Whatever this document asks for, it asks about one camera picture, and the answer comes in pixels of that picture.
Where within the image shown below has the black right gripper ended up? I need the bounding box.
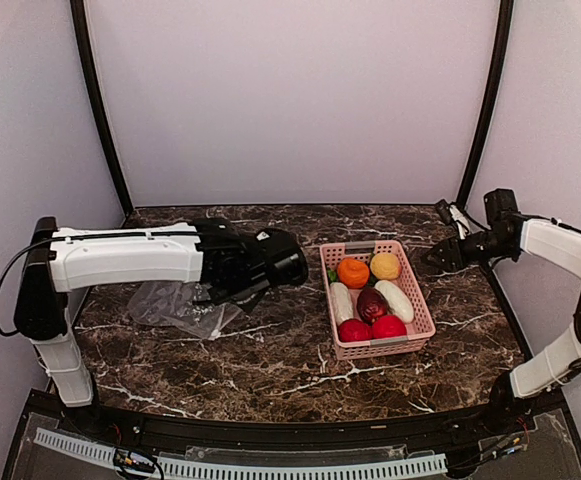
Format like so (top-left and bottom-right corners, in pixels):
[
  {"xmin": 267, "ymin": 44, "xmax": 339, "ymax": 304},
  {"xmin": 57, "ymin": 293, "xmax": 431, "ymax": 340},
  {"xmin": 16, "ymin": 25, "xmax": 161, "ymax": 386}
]
[{"xmin": 421, "ymin": 228, "xmax": 516, "ymax": 272}]

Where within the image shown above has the yellow lemon toy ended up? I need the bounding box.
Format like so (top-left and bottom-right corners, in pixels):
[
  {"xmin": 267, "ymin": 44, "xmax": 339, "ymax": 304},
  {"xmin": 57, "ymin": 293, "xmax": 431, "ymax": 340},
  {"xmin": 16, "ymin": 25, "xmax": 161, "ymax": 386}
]
[{"xmin": 369, "ymin": 252, "xmax": 402, "ymax": 280}]

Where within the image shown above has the clear zip top bag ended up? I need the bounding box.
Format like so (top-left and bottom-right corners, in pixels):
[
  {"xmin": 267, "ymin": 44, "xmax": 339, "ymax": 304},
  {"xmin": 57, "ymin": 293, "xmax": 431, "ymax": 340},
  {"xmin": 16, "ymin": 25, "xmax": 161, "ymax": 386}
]
[{"xmin": 127, "ymin": 281, "xmax": 241, "ymax": 340}]

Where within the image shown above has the pink plastic basket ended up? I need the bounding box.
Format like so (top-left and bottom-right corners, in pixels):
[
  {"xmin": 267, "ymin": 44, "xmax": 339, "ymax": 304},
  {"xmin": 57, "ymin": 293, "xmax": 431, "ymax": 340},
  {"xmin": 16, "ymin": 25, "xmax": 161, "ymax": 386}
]
[{"xmin": 319, "ymin": 240, "xmax": 436, "ymax": 360}]

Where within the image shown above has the dark red onion toy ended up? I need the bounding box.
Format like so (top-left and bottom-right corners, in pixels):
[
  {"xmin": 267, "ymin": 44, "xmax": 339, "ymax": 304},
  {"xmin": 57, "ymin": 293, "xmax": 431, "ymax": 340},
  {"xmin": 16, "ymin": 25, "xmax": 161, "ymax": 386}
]
[{"xmin": 356, "ymin": 287, "xmax": 389, "ymax": 325}]

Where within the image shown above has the red apple toy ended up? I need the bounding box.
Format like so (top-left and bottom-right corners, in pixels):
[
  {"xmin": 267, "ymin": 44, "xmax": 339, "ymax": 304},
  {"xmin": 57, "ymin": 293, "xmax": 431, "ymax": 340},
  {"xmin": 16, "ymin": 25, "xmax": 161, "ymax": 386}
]
[
  {"xmin": 372, "ymin": 315, "xmax": 407, "ymax": 339},
  {"xmin": 338, "ymin": 318, "xmax": 373, "ymax": 343}
]

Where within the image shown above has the orange tangerine toy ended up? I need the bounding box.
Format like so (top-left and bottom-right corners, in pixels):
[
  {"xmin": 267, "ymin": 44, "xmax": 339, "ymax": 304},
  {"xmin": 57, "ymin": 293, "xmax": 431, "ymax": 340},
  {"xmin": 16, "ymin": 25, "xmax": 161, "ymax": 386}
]
[{"xmin": 336, "ymin": 258, "xmax": 370, "ymax": 289}]

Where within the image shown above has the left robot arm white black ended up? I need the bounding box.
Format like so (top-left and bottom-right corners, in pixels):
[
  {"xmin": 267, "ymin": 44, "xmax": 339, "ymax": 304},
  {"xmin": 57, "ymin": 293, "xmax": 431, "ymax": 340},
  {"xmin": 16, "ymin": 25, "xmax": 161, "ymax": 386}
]
[{"xmin": 8, "ymin": 217, "xmax": 308, "ymax": 436}]

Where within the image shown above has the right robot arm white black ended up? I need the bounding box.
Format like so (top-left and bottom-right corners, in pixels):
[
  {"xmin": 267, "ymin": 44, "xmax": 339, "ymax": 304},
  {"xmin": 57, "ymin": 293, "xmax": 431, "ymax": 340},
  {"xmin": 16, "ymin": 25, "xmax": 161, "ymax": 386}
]
[{"xmin": 423, "ymin": 188, "xmax": 581, "ymax": 434}]

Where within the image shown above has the white bun toy upper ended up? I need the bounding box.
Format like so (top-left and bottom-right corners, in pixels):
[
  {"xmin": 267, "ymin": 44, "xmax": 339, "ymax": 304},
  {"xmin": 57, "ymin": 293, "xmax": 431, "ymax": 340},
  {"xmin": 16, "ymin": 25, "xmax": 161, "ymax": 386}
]
[{"xmin": 374, "ymin": 280, "xmax": 414, "ymax": 324}]

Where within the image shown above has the white bun toy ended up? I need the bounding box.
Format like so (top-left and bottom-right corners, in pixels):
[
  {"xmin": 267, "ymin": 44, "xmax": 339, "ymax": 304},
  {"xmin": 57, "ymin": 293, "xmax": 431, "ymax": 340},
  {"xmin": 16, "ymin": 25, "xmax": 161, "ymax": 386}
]
[
  {"xmin": 374, "ymin": 280, "xmax": 414, "ymax": 324},
  {"xmin": 330, "ymin": 282, "xmax": 355, "ymax": 326}
]

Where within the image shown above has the white bun toy lower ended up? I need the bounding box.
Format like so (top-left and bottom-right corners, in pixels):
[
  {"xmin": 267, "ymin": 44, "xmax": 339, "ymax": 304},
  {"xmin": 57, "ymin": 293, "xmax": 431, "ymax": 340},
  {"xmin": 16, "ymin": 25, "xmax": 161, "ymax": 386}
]
[{"xmin": 330, "ymin": 282, "xmax": 355, "ymax": 326}]

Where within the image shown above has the right black frame post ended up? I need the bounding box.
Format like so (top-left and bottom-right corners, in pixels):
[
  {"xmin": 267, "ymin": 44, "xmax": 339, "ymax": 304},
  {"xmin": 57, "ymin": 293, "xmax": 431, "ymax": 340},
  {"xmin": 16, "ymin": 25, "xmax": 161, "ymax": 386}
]
[{"xmin": 455, "ymin": 0, "xmax": 515, "ymax": 207}]

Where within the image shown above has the black frame post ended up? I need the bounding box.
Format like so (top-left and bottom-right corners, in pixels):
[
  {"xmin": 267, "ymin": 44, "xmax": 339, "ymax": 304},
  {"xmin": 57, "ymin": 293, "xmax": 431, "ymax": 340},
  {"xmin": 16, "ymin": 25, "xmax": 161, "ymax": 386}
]
[
  {"xmin": 69, "ymin": 0, "xmax": 134, "ymax": 218},
  {"xmin": 455, "ymin": 0, "xmax": 515, "ymax": 207}
]

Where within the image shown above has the black front rail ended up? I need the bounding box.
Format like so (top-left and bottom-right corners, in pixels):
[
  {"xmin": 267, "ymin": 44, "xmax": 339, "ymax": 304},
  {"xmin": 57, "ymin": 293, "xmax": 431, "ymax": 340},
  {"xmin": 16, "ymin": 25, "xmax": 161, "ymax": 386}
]
[{"xmin": 15, "ymin": 389, "xmax": 578, "ymax": 468}]

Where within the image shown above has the white slotted cable duct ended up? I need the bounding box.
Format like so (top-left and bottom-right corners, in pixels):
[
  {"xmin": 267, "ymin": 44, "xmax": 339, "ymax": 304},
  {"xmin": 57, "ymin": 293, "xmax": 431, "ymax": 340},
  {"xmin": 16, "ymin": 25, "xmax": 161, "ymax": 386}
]
[{"xmin": 34, "ymin": 427, "xmax": 448, "ymax": 479}]

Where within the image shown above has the left black frame post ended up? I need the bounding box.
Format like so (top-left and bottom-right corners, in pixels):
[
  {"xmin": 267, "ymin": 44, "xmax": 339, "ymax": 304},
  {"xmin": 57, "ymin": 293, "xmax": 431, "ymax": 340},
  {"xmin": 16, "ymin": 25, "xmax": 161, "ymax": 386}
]
[{"xmin": 69, "ymin": 0, "xmax": 134, "ymax": 218}]

